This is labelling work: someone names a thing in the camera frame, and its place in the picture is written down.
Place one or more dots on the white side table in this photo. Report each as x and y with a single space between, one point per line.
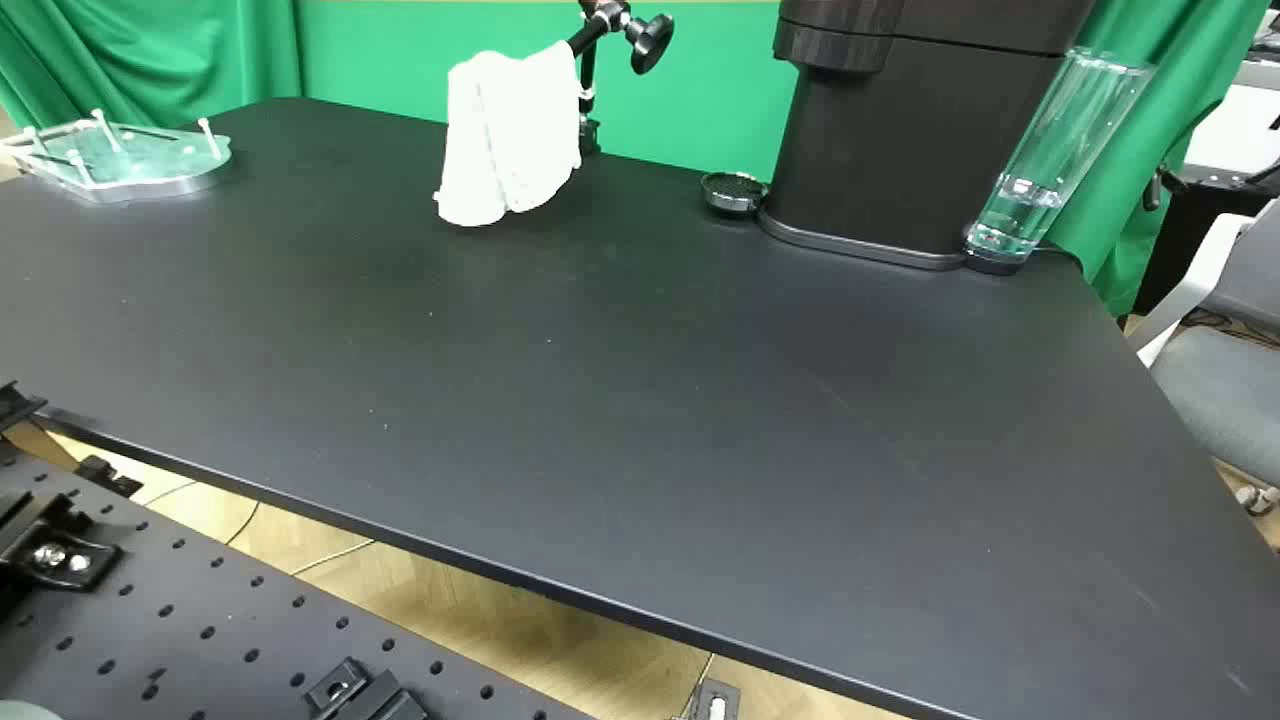
1242 133

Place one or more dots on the black table clamp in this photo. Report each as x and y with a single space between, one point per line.
105 473

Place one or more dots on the large black appliance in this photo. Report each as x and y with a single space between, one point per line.
881 120

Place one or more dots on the black perforated mounting board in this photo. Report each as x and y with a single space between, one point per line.
200 627

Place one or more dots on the white cloth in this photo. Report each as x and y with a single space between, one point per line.
507 133

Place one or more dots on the small black round dish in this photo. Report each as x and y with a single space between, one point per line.
733 194

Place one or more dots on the grey office chair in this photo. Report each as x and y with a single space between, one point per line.
1225 383

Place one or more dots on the clear glass cup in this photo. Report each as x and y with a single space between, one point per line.
1059 144

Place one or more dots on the clear acrylic tray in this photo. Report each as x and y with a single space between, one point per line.
125 155

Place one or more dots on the floor power socket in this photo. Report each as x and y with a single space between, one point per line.
713 701

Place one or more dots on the black mounting bracket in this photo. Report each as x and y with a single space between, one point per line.
367 692

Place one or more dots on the black bracket with silver screw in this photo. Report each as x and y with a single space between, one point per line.
61 561

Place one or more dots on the green curtain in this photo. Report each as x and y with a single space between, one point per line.
134 55
1172 105

